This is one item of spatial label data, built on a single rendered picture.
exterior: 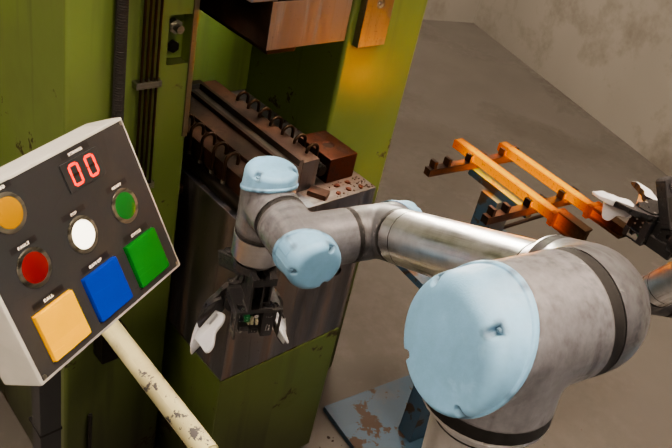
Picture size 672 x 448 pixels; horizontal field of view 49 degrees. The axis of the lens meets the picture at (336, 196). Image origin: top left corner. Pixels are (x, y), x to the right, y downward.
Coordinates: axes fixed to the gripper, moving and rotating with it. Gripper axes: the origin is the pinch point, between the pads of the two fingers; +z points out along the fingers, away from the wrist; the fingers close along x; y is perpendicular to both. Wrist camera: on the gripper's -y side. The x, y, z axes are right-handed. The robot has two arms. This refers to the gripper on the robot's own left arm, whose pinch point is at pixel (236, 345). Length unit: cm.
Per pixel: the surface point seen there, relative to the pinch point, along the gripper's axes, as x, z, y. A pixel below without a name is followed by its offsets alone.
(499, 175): 76, -3, -44
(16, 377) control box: -32.7, -1.6, 2.9
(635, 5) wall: 315, 20, -262
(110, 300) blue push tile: -19.1, -6.2, -6.4
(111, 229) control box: -18.3, -13.6, -14.7
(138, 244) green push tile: -14.0, -10.1, -15.0
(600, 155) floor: 284, 94, -210
